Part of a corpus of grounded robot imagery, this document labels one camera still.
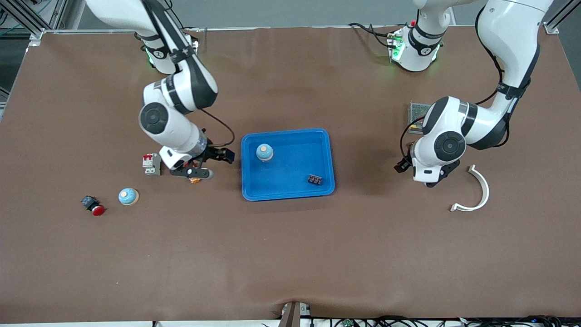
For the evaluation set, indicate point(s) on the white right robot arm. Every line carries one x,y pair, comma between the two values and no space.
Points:
172,127

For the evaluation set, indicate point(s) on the white circuit breaker red switch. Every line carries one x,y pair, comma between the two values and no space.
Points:
151,164

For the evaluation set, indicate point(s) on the white curved plastic bracket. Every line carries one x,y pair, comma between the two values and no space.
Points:
486,190

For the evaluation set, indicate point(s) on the brown table cover sheet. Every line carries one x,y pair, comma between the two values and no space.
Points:
290,254

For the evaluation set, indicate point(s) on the aluminium frame profile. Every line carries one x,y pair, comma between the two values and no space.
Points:
551,29
34,22

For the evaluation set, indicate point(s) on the red mushroom push button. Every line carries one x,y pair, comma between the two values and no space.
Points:
97,209

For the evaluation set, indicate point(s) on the blue plastic tray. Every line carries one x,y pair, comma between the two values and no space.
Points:
290,181

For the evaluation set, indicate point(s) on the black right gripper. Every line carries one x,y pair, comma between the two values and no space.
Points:
214,153

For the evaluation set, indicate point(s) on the black rectangular capacitor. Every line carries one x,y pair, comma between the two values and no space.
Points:
315,180

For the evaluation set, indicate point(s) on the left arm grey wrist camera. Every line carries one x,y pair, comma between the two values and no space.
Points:
440,177

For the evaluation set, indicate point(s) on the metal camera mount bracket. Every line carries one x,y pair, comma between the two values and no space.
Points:
292,315

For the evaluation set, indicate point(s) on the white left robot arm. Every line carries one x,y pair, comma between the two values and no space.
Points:
513,45

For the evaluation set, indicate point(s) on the blue dome service bell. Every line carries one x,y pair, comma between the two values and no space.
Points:
264,152
128,196

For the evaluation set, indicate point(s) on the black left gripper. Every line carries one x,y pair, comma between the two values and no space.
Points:
402,166

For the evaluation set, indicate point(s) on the metal mesh power supply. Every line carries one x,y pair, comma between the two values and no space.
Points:
415,113

